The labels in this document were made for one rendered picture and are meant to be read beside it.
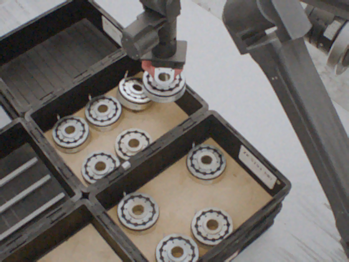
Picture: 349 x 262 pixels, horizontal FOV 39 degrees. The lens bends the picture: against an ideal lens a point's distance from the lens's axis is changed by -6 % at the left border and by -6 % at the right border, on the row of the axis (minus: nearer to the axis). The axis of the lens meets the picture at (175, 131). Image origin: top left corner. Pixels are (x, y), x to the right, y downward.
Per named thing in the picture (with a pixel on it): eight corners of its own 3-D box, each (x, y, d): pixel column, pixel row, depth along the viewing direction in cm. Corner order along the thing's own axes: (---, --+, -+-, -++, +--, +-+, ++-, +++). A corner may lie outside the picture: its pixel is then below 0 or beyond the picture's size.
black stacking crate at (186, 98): (141, 68, 155) (140, 43, 146) (207, 132, 143) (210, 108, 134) (32, 139, 141) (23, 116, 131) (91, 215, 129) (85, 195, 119)
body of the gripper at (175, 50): (185, 67, 115) (186, 45, 108) (139, 63, 115) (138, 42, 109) (187, 45, 118) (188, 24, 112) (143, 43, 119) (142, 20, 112)
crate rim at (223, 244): (211, 112, 135) (212, 106, 133) (293, 189, 123) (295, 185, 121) (86, 199, 120) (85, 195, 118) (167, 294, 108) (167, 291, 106)
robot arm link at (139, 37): (180, -6, 100) (151, -20, 104) (138, 22, 95) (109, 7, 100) (186, 38, 109) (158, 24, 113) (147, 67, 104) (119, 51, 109)
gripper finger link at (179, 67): (182, 89, 121) (183, 63, 114) (152, 87, 122) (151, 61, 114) (185, 67, 125) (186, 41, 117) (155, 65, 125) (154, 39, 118)
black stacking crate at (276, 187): (209, 133, 143) (212, 108, 134) (283, 206, 131) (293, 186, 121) (92, 216, 128) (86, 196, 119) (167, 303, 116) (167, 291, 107)
